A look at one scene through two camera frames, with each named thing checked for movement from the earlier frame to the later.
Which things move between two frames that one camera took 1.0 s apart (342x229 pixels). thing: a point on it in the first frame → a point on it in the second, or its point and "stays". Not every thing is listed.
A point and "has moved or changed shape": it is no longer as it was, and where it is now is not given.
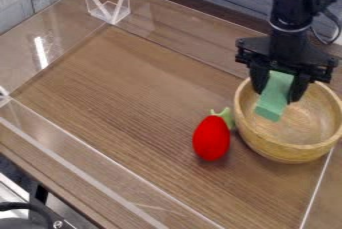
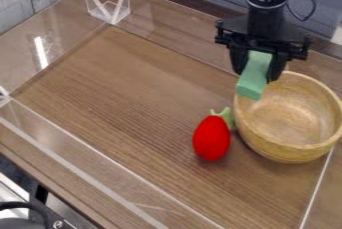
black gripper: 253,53 → 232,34
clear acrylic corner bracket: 108,11 stays
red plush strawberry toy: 211,137 stays
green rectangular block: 275,95 has moved or changed shape
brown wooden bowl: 303,133 stays
